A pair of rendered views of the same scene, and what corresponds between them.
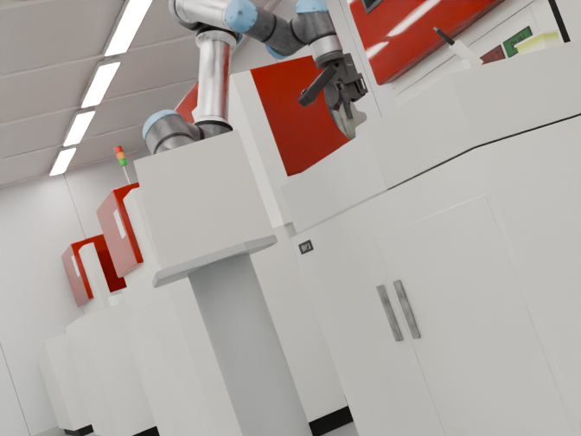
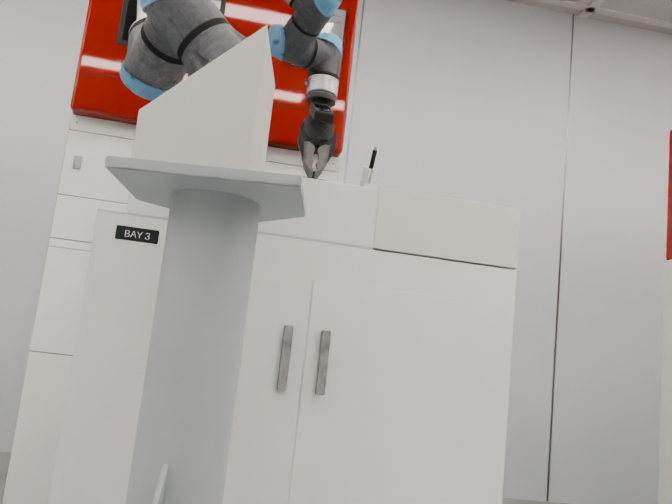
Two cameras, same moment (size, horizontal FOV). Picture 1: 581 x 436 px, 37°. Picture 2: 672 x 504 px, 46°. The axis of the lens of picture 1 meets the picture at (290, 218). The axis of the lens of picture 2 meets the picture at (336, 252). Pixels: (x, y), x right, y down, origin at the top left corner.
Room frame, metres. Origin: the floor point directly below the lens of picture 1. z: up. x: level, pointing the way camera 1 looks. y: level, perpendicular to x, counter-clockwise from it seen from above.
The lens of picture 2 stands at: (1.59, 1.50, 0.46)
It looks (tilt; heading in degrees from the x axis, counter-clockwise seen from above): 11 degrees up; 284
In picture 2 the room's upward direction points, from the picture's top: 6 degrees clockwise
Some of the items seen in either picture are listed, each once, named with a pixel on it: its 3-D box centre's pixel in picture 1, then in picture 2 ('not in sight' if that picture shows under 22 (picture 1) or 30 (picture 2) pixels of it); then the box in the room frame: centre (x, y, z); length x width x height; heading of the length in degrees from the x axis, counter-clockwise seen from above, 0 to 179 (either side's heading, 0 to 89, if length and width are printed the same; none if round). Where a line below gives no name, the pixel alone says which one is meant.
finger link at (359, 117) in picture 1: (356, 119); (319, 165); (2.09, -0.23, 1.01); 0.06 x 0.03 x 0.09; 114
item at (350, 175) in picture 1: (342, 182); (254, 204); (2.21, -0.16, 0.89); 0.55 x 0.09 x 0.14; 24
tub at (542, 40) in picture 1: (540, 50); not in sight; (1.95, -0.66, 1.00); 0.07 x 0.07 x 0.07; 41
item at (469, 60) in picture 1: (469, 67); (366, 192); (2.03, -0.51, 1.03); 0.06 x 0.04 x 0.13; 114
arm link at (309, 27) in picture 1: (315, 21); (324, 58); (2.10, -0.22, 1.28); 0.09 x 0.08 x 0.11; 46
